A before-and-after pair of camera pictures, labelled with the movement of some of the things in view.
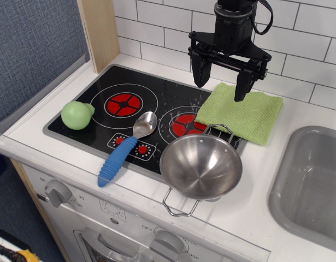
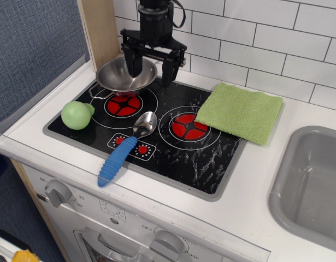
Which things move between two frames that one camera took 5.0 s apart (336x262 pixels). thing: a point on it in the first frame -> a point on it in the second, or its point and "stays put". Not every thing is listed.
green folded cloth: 252,119 stays put
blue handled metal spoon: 143,124 stays put
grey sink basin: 305,198 stays put
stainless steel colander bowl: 200,167 -> 114,76
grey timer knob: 57,192 stays put
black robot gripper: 231,48 -> 155,38
